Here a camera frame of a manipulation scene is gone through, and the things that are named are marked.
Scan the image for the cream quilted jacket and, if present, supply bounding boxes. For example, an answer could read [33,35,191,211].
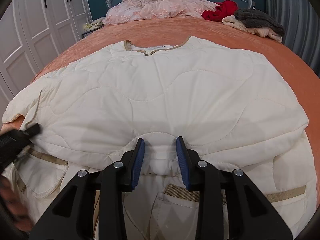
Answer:
[1,36,318,240]

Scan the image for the left hand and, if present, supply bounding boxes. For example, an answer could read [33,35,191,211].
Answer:
[1,176,34,232]

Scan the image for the dark blue nightstand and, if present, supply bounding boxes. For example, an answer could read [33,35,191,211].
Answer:
[81,30,95,38]

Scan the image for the white panelled wardrobe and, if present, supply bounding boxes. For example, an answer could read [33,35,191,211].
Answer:
[1,0,92,112]

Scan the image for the orange velvet bedspread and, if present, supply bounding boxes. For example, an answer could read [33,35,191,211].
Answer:
[0,16,320,230]

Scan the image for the yellow white cloth on nightstand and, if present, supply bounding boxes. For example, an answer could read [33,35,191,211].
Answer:
[84,17,105,32]

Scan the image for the pink floral quilt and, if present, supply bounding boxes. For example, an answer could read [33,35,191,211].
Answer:
[103,0,218,25]

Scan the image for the cream fleece garment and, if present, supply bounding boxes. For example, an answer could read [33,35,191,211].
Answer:
[222,15,283,43]

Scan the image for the dark grey knit garment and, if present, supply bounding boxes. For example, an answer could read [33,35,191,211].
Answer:
[234,9,285,36]

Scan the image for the red garment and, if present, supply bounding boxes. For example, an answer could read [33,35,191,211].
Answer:
[201,0,239,22]

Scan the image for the grey blue curtain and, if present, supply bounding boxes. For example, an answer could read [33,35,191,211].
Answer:
[266,0,320,75]

